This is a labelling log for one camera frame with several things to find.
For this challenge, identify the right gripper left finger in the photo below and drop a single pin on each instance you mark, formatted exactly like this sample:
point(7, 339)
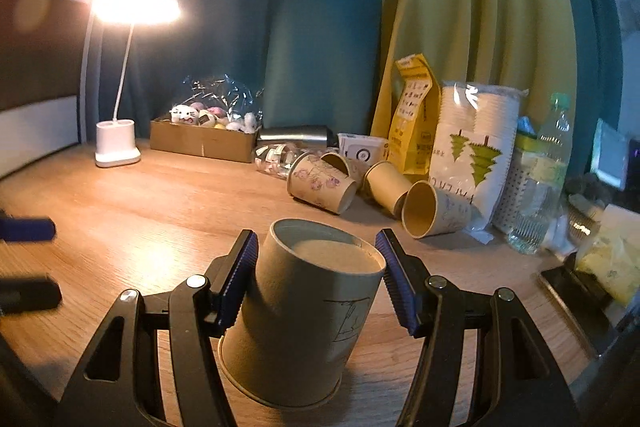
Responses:
point(117, 379)

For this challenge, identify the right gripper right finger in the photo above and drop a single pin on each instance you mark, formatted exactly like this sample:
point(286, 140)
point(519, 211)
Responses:
point(517, 381)

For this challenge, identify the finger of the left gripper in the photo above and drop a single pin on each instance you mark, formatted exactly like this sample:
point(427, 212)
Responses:
point(28, 294)
point(26, 229)

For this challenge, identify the plain brown paper cup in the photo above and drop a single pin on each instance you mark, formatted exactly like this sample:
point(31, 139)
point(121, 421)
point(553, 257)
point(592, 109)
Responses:
point(311, 294)

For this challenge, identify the flower printed paper cup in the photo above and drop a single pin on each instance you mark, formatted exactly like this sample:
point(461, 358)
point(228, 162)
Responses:
point(314, 181)

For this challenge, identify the right lying paper cup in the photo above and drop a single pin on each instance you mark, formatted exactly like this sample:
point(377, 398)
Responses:
point(429, 211)

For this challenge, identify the lying paper cup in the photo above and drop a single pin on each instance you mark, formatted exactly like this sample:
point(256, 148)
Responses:
point(354, 168)
point(429, 211)

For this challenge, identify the rear lying paper cup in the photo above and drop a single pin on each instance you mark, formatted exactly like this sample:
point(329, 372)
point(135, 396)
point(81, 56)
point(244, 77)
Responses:
point(354, 168)

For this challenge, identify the middle brown paper cup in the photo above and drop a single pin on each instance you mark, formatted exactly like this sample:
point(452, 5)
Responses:
point(387, 186)

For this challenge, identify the packaged paper cup stack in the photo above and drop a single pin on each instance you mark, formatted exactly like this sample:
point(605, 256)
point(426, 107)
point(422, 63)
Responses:
point(474, 143)

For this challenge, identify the black smartphone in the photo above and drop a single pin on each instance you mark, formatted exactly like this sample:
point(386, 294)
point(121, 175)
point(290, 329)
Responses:
point(584, 303)

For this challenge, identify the yellow tissue pack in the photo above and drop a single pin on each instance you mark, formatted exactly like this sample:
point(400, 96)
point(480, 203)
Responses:
point(612, 254)

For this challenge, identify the cardboard box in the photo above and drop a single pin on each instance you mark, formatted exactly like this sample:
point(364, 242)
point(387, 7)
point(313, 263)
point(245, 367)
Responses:
point(201, 141)

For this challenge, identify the small clear candy bag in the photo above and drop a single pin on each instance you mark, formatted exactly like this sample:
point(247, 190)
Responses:
point(277, 159)

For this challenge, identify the white perforated basket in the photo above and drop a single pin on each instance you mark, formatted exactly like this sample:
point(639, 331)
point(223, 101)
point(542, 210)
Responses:
point(522, 163)

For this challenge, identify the clear water bottle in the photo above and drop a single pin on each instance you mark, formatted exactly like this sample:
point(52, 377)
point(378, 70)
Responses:
point(545, 181)

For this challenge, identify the clear bag of toys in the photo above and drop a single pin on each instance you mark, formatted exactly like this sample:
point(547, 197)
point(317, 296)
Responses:
point(218, 102)

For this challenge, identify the stainless steel thermos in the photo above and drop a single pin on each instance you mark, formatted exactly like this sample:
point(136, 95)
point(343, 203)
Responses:
point(312, 137)

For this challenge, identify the small white printed box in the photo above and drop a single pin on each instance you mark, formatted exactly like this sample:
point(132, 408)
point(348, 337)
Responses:
point(366, 148)

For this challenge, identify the computer monitor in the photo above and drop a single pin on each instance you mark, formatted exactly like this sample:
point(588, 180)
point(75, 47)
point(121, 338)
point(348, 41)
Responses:
point(609, 157)

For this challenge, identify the white desk lamp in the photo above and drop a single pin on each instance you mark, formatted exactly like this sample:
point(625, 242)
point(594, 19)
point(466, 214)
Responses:
point(115, 138)

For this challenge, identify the yellow paper bag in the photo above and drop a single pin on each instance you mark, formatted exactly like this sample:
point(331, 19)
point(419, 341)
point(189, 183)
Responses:
point(412, 131)

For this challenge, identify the teal curtain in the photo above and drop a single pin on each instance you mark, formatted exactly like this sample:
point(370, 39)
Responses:
point(308, 61)

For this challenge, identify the yellow green curtain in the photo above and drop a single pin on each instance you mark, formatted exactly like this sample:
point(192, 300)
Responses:
point(529, 45)

